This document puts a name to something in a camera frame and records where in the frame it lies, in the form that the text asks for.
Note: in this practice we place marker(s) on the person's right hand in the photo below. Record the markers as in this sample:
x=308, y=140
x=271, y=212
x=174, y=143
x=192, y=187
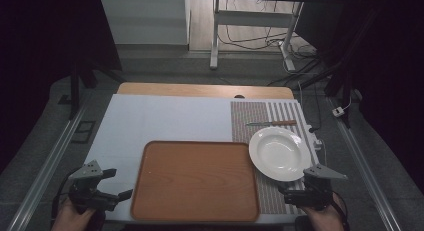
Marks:
x=323, y=219

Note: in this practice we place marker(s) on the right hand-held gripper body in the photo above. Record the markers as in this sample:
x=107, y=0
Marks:
x=315, y=191

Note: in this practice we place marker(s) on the small white clamp device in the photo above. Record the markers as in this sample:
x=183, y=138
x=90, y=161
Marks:
x=317, y=143

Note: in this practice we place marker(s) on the black metal stand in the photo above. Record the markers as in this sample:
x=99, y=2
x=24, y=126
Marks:
x=75, y=91
x=343, y=74

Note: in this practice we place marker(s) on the white desk frame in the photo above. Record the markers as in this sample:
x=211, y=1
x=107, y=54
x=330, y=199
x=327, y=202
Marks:
x=250, y=18

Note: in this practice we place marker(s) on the white deep plate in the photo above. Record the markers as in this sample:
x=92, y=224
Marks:
x=280, y=153

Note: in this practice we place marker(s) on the striped woven placemat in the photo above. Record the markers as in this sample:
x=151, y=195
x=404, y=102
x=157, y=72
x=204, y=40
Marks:
x=246, y=116

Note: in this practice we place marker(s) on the person's left hand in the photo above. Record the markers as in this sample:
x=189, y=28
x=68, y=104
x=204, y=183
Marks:
x=70, y=217

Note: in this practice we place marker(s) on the white cabinet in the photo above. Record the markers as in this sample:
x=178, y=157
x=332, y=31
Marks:
x=146, y=21

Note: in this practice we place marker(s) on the white table mat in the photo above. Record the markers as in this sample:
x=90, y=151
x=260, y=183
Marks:
x=166, y=119

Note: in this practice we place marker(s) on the white power adapter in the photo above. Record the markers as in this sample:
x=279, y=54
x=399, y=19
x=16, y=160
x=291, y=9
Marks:
x=338, y=111

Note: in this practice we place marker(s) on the aluminium floor rail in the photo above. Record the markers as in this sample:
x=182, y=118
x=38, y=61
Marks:
x=46, y=171
x=361, y=167

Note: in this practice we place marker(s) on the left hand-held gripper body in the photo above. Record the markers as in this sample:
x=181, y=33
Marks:
x=87, y=187

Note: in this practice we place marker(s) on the brown wooden tray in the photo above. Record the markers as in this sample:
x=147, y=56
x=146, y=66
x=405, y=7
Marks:
x=195, y=181

